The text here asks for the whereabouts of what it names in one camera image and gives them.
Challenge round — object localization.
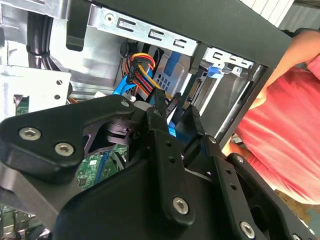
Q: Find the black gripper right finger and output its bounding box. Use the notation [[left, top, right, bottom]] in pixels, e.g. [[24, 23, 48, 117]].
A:
[[189, 105, 319, 240]]

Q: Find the orange red power wire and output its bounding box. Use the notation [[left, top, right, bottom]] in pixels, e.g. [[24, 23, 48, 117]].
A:
[[122, 51, 176, 101]]

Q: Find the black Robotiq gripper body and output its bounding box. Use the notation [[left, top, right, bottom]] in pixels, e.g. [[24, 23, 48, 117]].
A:
[[56, 154, 238, 240]]

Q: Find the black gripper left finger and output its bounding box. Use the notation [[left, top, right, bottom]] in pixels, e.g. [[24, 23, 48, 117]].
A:
[[0, 88, 198, 230]]

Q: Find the blue data wire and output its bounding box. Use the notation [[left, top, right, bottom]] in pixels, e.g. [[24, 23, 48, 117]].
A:
[[112, 51, 183, 142]]

